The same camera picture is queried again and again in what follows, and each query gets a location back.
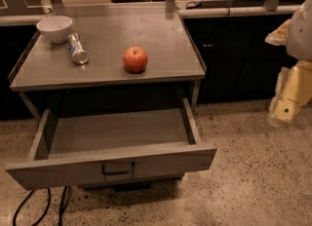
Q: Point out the grey drawer cabinet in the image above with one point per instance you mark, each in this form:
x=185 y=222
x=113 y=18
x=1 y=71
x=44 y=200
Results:
x=47 y=78

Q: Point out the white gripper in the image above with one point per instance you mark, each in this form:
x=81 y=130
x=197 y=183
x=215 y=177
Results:
x=301 y=35

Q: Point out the silver redbull can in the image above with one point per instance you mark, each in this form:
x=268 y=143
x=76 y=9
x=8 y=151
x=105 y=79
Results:
x=77 y=49

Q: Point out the open grey top drawer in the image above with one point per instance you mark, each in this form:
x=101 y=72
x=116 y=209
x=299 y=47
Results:
x=163 y=143

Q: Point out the red apple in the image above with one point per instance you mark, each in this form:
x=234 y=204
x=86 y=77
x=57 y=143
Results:
x=135 y=59

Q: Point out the white ceramic bowl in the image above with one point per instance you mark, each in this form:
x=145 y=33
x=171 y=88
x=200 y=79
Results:
x=55 y=29

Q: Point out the black drawer handle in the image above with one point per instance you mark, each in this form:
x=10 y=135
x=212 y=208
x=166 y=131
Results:
x=117 y=168

